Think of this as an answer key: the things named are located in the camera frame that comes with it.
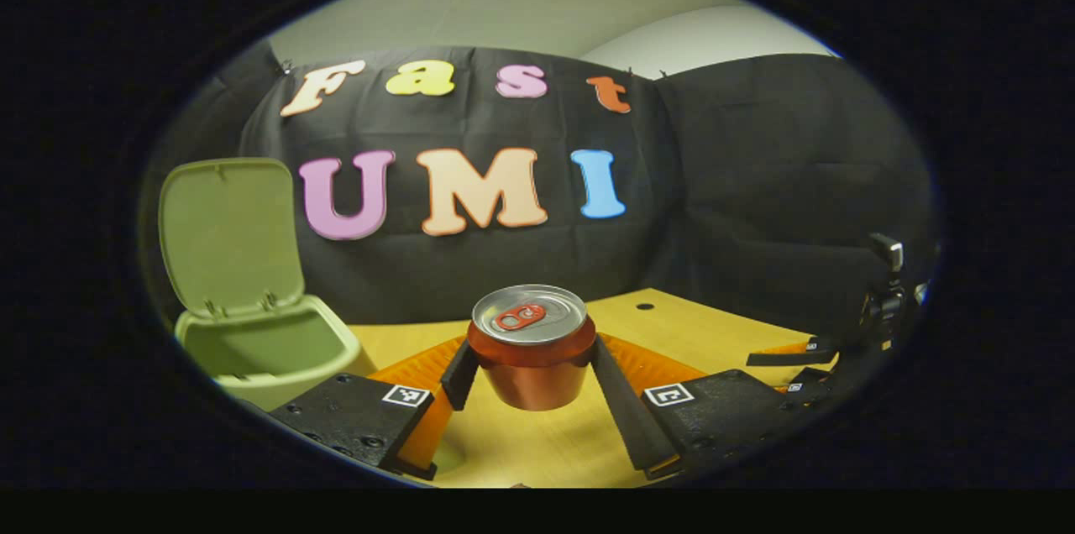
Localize wooden desktop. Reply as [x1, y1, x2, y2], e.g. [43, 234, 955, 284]
[344, 288, 841, 489]

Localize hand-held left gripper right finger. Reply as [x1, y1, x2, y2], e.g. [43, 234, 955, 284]
[590, 332, 811, 482]

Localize black backdrop cloth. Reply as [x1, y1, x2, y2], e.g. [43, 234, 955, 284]
[143, 43, 937, 342]

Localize green desktop garbage bin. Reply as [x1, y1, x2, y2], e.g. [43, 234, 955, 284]
[158, 157, 379, 413]

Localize red pop can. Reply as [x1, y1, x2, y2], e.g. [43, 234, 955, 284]
[466, 284, 597, 412]

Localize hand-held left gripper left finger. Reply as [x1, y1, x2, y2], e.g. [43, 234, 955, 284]
[269, 337, 481, 482]

